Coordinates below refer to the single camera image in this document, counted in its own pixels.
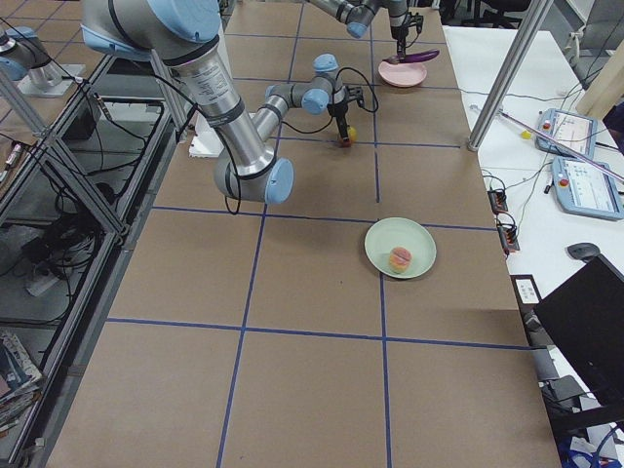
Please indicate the yellow red toy fruit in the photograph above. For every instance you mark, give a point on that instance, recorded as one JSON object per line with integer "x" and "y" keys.
{"x": 348, "y": 137}

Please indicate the purple toy eggplant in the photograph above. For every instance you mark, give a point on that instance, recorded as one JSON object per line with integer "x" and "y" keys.
{"x": 413, "y": 58}

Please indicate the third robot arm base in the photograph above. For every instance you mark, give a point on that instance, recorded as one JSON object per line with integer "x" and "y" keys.
{"x": 25, "y": 61}

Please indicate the pink plate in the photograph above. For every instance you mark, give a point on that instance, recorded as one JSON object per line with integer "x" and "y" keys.
{"x": 402, "y": 75}

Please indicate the light green plate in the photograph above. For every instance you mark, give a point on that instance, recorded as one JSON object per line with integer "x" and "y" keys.
{"x": 392, "y": 232}

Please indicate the orange pink toy peach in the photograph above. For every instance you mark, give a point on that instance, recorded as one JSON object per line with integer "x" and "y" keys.
{"x": 399, "y": 260}

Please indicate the thin metal rod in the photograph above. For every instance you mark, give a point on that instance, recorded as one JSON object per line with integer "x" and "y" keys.
{"x": 578, "y": 155}

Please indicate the upper orange black adapter box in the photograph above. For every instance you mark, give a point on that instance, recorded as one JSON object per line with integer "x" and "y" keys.
{"x": 498, "y": 200}

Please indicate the orange black adapter box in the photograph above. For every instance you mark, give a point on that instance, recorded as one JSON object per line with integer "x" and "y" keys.
{"x": 498, "y": 200}
{"x": 508, "y": 236}

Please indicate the upper teach pendant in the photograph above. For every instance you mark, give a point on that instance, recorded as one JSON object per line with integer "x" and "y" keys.
{"x": 572, "y": 130}

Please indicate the teach pendant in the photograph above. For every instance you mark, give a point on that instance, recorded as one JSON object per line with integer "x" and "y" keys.
{"x": 581, "y": 189}
{"x": 572, "y": 130}

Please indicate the lower orange black adapter box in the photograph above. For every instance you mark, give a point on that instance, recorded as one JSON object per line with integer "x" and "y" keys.
{"x": 508, "y": 236}

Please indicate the lower teach pendant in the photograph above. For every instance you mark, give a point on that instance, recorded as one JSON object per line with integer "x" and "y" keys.
{"x": 581, "y": 189}

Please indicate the white label card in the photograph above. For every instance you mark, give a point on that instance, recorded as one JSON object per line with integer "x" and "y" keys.
{"x": 526, "y": 289}

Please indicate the black computer mouse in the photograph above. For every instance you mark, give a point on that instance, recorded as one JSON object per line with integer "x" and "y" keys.
{"x": 583, "y": 251}

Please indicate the black laptop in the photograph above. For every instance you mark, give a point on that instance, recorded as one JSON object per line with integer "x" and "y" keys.
{"x": 584, "y": 318}

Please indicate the white power strip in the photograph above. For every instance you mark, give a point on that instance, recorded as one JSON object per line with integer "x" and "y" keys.
{"x": 40, "y": 283}

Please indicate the stack of magazines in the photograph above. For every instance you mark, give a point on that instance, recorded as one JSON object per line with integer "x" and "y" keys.
{"x": 20, "y": 380}

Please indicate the aluminium frame post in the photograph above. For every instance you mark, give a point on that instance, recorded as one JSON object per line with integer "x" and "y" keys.
{"x": 536, "y": 13}

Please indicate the aluminium frame rail structure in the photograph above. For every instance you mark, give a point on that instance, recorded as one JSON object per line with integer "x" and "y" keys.
{"x": 87, "y": 166}

